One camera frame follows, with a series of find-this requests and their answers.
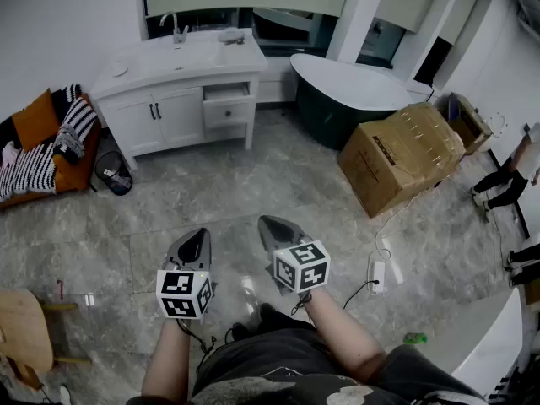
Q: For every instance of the person's left forearm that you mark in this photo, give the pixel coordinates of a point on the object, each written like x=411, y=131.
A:
x=169, y=352

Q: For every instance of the dark window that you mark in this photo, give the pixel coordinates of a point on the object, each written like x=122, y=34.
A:
x=274, y=28

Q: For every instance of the white power strip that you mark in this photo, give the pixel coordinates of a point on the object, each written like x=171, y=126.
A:
x=377, y=277

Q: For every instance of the person's black patterned clothing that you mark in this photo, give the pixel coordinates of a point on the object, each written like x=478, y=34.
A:
x=274, y=361

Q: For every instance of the dark green white bathtub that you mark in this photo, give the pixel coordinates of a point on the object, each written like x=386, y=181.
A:
x=333, y=104

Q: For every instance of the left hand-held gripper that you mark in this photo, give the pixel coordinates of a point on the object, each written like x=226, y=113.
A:
x=181, y=293

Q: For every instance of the black mesh waste bin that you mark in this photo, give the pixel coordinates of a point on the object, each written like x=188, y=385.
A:
x=113, y=173

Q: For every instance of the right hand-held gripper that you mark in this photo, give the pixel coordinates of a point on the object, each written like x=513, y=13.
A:
x=301, y=266

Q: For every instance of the white round plate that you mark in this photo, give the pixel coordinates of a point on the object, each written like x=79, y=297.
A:
x=119, y=68

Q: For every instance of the red hook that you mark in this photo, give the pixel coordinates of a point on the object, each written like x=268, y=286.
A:
x=60, y=289

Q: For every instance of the green packet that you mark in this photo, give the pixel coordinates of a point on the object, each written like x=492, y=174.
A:
x=415, y=338

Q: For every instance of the white vanity cabinet with sink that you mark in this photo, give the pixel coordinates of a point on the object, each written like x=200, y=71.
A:
x=177, y=112

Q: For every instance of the chrome faucet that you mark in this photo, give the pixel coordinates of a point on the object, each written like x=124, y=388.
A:
x=175, y=28

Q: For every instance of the white low ledge cabinet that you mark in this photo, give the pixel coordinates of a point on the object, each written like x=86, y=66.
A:
x=276, y=84

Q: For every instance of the white object on vanity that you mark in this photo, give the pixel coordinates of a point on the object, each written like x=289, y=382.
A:
x=230, y=36

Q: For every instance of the narrow pale green roller blind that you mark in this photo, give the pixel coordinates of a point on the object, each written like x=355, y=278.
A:
x=462, y=7

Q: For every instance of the pink cloth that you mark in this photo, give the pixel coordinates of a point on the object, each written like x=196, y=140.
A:
x=8, y=152

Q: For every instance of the large film-wrapped cardboard box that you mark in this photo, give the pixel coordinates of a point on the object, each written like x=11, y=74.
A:
x=401, y=158

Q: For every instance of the white drawer with black knob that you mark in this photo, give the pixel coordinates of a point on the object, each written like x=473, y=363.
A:
x=228, y=112

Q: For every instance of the orange armchair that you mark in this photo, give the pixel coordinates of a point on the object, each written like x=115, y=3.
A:
x=31, y=125

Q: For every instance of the small cardboard box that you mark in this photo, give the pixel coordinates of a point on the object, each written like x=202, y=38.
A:
x=470, y=120

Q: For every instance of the dark blue flat panel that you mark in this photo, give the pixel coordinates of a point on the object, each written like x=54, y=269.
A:
x=453, y=107

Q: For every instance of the wooden stool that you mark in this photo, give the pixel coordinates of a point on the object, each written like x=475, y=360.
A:
x=21, y=327

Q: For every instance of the person's right forearm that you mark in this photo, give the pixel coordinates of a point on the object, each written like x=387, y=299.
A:
x=337, y=331

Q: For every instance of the black white striped blanket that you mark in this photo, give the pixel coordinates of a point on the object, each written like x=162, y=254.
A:
x=73, y=129

